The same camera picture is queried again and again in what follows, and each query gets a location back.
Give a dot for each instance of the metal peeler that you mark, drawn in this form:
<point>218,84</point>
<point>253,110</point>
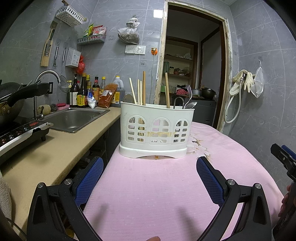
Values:
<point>56,51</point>

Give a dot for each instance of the metal mesh strainer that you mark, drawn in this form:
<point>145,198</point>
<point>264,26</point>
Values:
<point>63,82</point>

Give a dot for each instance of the person's left hand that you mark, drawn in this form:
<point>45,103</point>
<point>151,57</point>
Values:
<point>153,238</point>

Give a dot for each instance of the green canister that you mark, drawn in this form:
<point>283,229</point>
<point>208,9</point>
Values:
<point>166,67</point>

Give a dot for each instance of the orange wall hook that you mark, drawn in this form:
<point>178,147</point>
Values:
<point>154,52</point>

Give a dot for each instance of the white perforated box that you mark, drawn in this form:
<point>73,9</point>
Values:
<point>72,58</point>

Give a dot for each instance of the steel pot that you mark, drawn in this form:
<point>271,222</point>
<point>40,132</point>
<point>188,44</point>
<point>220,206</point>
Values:
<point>196,92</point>

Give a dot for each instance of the black wall bracket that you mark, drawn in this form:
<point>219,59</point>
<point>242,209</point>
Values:
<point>50,88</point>

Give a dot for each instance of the wooden shelf unit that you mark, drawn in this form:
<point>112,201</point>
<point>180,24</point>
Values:
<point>178,57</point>

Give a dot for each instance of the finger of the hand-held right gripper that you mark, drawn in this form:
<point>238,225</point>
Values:
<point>290,154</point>
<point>281,154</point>

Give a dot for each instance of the wooden knife rack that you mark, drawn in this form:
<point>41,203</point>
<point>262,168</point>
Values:
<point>45,58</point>

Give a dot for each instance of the white plastic utensil holder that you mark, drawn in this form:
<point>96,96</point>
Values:
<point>157,111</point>

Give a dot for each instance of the person's right hand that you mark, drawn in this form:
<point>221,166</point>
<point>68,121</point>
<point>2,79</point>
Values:
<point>284,206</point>

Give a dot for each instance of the white salt bag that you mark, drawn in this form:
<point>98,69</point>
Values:
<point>92,100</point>

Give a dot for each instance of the large cooking oil jug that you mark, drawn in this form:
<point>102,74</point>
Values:
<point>119,89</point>

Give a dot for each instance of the wall light switch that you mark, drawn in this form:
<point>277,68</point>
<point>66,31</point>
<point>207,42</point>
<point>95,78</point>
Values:
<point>130,49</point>

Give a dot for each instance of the clear bottle yellow cap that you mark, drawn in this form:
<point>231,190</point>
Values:
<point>103,84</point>

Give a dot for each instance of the dark bottle yellow cap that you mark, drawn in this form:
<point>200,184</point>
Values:
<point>88,81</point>

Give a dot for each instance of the dark grey cabinet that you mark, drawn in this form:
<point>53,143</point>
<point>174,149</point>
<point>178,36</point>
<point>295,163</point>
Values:
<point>203,113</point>

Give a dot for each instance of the grey wall shelf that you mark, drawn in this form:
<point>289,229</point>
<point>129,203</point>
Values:
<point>91,39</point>

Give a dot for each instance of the green snack packet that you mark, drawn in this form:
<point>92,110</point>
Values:
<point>88,31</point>

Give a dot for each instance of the light wooden chopstick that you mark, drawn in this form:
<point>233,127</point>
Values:
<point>133,90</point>
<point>138,91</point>
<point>141,92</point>

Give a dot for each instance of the white wall basket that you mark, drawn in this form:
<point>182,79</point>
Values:
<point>69,15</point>

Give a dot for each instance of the pink tablecloth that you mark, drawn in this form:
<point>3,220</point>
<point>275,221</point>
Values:
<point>150,185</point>

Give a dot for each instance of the wall power socket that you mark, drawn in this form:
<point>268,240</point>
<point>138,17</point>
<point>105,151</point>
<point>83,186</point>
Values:
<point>140,50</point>

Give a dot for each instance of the red snack packet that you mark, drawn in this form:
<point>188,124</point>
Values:
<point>99,30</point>

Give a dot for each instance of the black pot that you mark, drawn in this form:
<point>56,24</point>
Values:
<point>208,93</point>

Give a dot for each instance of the black wok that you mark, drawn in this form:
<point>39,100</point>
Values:
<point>30,89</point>

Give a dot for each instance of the white towel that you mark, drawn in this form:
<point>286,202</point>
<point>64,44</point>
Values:
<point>4,197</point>

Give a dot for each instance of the cream rubber glove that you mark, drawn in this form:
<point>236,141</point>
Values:
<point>235,87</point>
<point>249,81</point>

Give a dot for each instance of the dark bottle red label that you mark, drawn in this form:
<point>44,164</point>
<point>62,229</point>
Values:
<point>95,89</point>

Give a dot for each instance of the orange chili powder bag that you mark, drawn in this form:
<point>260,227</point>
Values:
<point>107,96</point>

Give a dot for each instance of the steel wool scrubber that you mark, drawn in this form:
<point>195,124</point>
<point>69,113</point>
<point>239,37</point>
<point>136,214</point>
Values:
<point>53,107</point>

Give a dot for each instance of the white mesh bag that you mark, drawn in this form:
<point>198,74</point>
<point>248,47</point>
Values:
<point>257,81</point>

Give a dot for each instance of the induction cooker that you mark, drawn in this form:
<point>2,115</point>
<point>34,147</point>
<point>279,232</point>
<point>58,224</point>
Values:
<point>20,134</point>

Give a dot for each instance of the steel kitchen sink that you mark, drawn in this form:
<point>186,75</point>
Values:
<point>74,120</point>

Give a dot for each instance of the dark pump bottle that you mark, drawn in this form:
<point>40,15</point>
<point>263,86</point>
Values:
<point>74,95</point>

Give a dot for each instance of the wooden door frame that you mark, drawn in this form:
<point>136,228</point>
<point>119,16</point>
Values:
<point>161,58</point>

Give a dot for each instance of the red cloth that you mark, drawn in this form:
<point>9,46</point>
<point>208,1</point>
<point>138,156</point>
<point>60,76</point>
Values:
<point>181,92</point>

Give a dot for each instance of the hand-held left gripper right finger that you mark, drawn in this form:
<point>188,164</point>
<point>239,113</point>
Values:
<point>209,180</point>

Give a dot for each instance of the red plastic bag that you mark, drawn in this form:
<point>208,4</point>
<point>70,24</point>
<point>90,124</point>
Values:
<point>81,67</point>

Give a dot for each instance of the plastic bag of dried goods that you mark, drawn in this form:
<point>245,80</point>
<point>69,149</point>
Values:
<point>128,34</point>

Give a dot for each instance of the loofah scrubber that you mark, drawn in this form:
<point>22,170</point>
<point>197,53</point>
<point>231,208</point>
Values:
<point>45,109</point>

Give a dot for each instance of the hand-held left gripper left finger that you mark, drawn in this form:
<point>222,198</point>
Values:
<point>90,180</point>

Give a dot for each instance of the steel kitchen faucet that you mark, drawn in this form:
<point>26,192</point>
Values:
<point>47,72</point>

